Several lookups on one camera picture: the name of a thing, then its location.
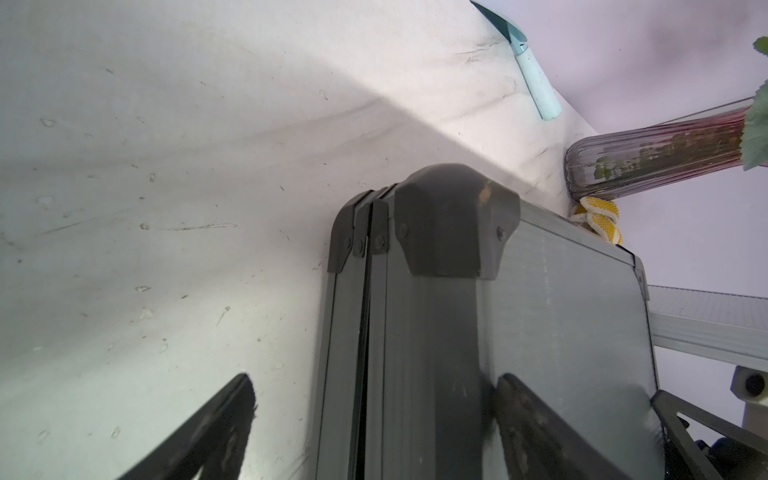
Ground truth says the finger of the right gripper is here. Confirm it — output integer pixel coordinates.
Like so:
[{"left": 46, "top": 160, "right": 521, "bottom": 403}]
[{"left": 650, "top": 389, "right": 768, "bottom": 480}]

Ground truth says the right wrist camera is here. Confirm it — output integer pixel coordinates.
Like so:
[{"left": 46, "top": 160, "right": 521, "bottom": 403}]
[{"left": 730, "top": 366, "right": 768, "bottom": 439}]

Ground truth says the dark grey poker case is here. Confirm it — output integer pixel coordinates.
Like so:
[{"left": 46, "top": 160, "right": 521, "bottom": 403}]
[{"left": 308, "top": 164, "right": 665, "bottom": 479}]

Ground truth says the yellow work glove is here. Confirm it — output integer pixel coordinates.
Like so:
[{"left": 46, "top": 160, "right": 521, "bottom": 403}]
[{"left": 569, "top": 196, "right": 623, "bottom": 245}]

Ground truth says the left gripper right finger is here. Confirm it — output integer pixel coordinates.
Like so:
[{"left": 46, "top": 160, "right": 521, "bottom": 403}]
[{"left": 494, "top": 373, "right": 627, "bottom": 479}]

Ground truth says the yellow sunflower with leaf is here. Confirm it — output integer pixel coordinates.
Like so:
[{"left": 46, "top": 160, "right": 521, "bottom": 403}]
[{"left": 739, "top": 35, "right": 768, "bottom": 172}]

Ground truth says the light blue plastic tool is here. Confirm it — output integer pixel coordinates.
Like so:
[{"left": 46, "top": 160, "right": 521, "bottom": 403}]
[{"left": 472, "top": 1, "right": 563, "bottom": 121}]

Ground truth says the purple glass vase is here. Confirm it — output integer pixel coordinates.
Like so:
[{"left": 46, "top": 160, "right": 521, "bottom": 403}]
[{"left": 564, "top": 104, "right": 752, "bottom": 200}]

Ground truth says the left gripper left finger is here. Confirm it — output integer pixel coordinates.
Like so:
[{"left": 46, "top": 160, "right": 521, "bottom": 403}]
[{"left": 122, "top": 373, "right": 256, "bottom": 480}]

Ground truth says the silver aluminium poker case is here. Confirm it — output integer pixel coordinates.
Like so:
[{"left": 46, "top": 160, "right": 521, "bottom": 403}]
[{"left": 648, "top": 285, "right": 767, "bottom": 372}]

